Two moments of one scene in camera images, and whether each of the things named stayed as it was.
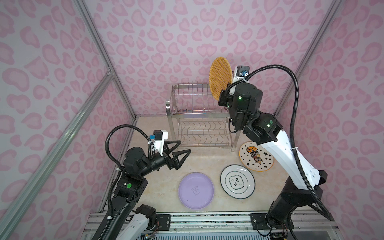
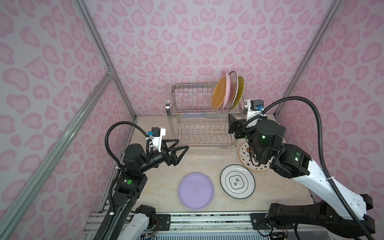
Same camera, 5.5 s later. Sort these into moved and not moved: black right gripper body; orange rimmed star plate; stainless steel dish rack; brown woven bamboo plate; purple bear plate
Moved: brown woven bamboo plate; black right gripper body
Not moved: stainless steel dish rack; orange rimmed star plate; purple bear plate
